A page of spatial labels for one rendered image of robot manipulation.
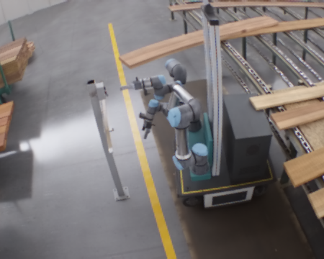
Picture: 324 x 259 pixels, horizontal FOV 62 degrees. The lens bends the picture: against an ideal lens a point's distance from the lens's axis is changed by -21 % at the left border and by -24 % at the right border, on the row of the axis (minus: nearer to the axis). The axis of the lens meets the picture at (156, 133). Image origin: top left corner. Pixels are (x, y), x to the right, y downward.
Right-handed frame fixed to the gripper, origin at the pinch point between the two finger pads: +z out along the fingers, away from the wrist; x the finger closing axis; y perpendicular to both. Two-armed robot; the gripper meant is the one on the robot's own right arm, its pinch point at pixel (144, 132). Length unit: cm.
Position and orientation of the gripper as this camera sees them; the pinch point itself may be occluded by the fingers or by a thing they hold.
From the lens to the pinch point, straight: 296.6
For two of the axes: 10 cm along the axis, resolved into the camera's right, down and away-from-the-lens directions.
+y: 9.5, 1.6, 2.7
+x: -1.5, -5.5, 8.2
